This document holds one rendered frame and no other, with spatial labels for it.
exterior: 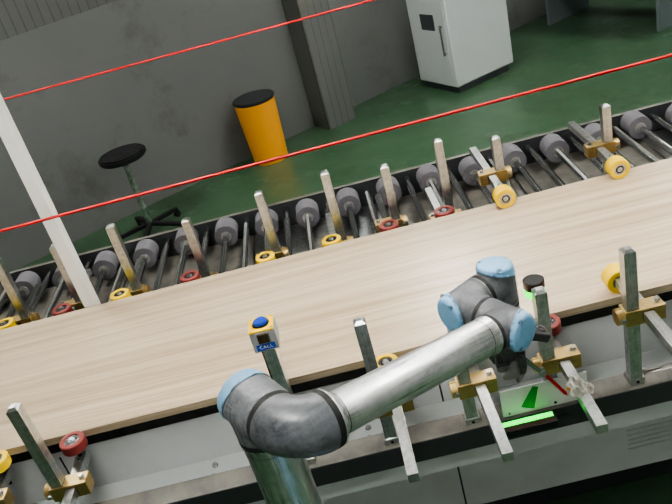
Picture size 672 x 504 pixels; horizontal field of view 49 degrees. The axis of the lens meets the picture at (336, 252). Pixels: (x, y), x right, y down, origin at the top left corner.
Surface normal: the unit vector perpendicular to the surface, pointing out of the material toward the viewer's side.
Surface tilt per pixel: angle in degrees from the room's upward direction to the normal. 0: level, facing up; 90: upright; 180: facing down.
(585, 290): 0
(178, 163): 90
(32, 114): 90
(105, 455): 90
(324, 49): 90
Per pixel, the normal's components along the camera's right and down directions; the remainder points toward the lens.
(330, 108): 0.57, 0.28
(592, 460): 0.08, 0.48
